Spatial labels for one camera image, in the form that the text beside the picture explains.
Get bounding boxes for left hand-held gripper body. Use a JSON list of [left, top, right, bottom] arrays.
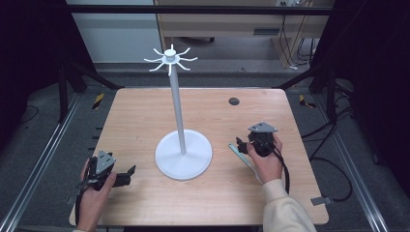
[[84, 149, 118, 191]]

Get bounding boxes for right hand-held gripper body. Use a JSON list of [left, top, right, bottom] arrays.
[[247, 121, 278, 159]]

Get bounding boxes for pale green strip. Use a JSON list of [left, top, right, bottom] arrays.
[[228, 142, 264, 186]]

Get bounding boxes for person's right hand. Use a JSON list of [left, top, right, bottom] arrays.
[[246, 133, 284, 186]]

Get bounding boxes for person's left hand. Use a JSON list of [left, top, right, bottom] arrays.
[[76, 158, 118, 232]]

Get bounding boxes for white hook rack stand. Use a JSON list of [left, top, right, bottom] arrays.
[[143, 43, 214, 182]]

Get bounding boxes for yellow black striped tape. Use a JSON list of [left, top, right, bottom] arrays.
[[298, 94, 317, 109], [92, 92, 106, 111]]

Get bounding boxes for black metal stand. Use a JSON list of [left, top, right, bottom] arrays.
[[56, 57, 126, 124], [274, 61, 338, 125]]

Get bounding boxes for grey tab at table edge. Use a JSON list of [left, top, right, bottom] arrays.
[[309, 195, 335, 207]]

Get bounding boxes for white cabinet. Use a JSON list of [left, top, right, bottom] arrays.
[[65, 0, 163, 64]]

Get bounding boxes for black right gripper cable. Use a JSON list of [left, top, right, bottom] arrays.
[[263, 142, 291, 195]]

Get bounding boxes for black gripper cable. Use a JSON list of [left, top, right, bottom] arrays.
[[73, 180, 92, 226], [263, 142, 291, 195]]

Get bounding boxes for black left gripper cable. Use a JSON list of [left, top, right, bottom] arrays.
[[73, 180, 92, 226]]

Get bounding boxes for aluminium floor rail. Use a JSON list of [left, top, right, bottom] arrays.
[[0, 93, 82, 232], [313, 93, 391, 232]]

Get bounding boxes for black floor cable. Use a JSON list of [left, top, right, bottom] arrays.
[[301, 105, 356, 203]]

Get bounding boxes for black hanging cables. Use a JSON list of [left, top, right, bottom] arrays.
[[278, 0, 318, 71]]

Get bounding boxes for black horizontal frame bar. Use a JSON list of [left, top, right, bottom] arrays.
[[63, 4, 337, 16]]

